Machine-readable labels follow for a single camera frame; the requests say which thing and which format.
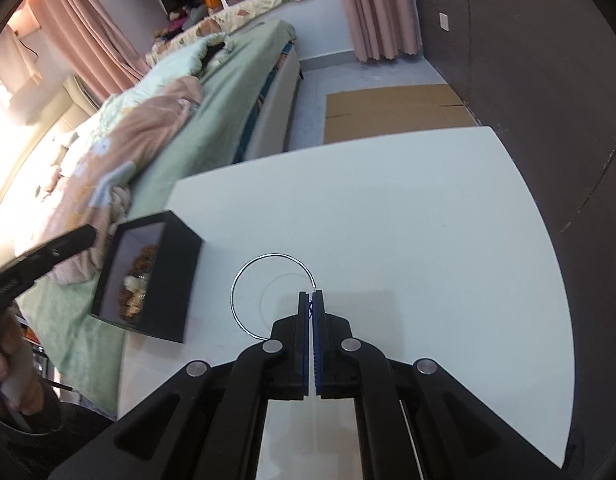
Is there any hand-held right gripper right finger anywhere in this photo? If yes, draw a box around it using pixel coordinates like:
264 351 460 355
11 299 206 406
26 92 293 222
312 289 575 480

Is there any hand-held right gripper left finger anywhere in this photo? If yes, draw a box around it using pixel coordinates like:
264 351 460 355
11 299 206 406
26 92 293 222
48 291 310 480

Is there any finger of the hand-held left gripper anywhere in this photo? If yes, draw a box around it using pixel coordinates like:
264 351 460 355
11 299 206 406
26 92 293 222
25 224 98 267

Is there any translucent white bangle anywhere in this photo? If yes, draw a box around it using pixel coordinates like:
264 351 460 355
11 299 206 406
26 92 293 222
121 273 152 294

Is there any brown bead bracelet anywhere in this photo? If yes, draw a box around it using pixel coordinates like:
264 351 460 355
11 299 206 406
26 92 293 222
118 242 162 324

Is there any thin silver bangle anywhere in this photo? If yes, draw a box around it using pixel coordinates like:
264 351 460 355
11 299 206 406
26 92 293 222
230 253 317 342

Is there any black jewelry box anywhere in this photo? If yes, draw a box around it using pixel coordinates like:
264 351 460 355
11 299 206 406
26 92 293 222
89 211 204 345

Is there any person's left hand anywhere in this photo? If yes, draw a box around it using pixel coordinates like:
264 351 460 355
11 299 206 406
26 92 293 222
0 306 45 432

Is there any beige padded headboard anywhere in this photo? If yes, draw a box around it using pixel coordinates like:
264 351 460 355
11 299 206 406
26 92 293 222
0 74 105 221

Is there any pink blanket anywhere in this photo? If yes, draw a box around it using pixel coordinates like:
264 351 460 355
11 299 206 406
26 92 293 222
35 76 205 287

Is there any bed with green sheet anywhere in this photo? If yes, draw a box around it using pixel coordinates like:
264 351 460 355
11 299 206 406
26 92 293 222
15 20 303 418

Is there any pink curtain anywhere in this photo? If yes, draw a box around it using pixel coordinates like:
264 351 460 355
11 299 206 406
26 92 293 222
50 0 151 98
332 0 423 64

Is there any light green quilt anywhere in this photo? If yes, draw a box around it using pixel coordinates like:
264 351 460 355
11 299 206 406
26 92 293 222
63 31 235 126

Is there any flat cardboard sheet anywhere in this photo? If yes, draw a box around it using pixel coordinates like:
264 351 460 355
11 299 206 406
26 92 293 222
323 83 477 145

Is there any floral quilt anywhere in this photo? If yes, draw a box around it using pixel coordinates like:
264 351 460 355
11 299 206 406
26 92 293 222
147 0 340 57

